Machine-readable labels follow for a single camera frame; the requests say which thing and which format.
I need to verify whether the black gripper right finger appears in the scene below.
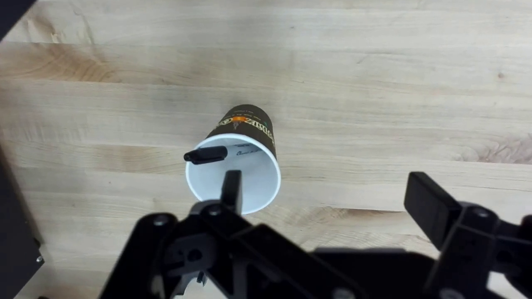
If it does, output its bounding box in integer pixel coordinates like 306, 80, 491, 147
403, 170, 532, 299

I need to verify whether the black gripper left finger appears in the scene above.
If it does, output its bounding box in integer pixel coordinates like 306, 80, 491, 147
99, 170, 356, 299

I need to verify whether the black marker pen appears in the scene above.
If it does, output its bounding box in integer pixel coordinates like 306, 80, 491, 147
183, 145, 232, 167

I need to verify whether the brown paper cup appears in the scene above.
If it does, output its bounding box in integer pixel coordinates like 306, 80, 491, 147
185, 104, 283, 218

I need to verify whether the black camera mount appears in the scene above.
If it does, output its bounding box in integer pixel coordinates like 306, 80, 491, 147
0, 147, 47, 299

